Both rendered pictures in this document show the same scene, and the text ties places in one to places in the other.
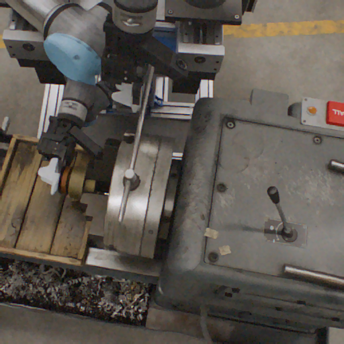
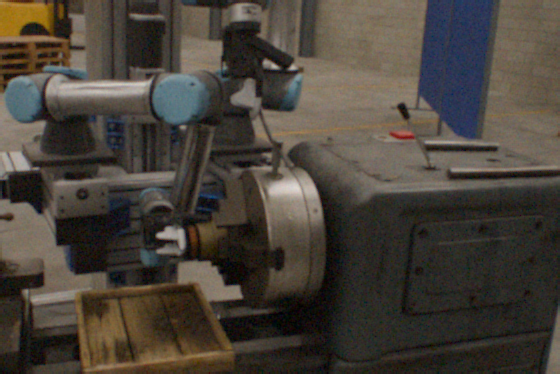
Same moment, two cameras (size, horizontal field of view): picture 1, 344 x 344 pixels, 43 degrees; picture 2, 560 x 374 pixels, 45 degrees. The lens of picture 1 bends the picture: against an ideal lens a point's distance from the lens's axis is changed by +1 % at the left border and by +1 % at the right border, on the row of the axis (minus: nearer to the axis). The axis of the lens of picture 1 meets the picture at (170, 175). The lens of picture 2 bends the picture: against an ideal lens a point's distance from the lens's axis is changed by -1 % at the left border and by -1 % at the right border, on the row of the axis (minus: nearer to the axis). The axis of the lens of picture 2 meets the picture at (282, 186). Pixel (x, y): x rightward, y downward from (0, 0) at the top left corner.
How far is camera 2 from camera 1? 1.25 m
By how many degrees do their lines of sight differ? 53
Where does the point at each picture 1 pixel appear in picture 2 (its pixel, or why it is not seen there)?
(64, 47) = (181, 77)
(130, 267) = (291, 355)
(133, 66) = (254, 53)
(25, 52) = (77, 203)
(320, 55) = not seen: hidden behind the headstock
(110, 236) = (276, 229)
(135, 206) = (289, 190)
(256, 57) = not seen: hidden behind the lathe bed
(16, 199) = (110, 336)
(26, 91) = not seen: outside the picture
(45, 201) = (148, 330)
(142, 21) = (257, 12)
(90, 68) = (203, 95)
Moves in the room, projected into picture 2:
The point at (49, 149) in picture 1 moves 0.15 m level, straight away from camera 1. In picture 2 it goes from (159, 221) to (113, 206)
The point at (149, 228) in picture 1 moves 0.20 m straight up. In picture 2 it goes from (312, 207) to (319, 113)
